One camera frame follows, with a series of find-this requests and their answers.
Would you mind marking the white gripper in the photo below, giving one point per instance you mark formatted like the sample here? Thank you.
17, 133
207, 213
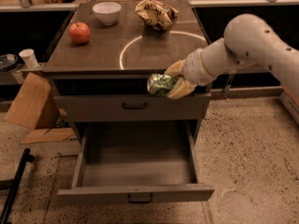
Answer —
193, 67

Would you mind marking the green soda can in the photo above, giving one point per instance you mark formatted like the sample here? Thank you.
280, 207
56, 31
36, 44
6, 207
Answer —
160, 84

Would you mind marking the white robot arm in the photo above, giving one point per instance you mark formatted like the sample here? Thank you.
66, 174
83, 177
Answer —
247, 40

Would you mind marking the grey drawer cabinet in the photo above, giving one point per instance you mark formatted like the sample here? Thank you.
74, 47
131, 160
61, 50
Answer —
119, 58

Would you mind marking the open grey middle drawer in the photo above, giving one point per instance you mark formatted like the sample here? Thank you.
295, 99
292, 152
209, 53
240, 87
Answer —
137, 162

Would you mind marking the closed grey top drawer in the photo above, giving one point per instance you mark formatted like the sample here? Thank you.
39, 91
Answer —
86, 108

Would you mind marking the yellow chip bag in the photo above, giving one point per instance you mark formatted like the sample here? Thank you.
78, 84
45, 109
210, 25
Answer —
157, 15

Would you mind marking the white bowl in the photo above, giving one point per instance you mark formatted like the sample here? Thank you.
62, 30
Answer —
107, 12

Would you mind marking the red apple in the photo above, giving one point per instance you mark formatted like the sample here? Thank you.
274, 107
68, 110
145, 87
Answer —
79, 32

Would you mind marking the cardboard box at right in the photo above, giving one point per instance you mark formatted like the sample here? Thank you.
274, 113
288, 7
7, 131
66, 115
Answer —
291, 103

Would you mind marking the flat cardboard sheet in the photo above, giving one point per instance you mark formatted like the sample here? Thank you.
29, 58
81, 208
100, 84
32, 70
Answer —
47, 135

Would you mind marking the brown cardboard box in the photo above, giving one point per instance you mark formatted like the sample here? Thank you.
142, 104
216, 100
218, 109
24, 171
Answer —
33, 106

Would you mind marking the white paper cup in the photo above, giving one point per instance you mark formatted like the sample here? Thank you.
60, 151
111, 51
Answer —
28, 56

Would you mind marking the black metal stand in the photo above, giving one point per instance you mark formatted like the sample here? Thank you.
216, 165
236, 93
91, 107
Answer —
13, 184

